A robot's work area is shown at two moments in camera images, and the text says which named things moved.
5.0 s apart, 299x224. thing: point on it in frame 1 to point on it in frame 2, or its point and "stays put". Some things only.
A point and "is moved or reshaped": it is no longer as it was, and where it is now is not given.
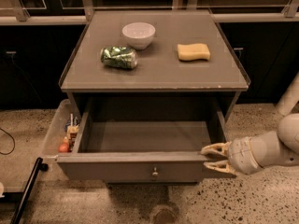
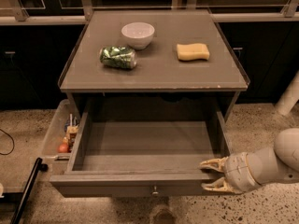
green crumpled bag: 119,56 stays put
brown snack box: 72,133 stays put
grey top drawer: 142,152 is moved or reshaped
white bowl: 139,35 stays put
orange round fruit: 64,147 stays put
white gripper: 239,155 to 235,172
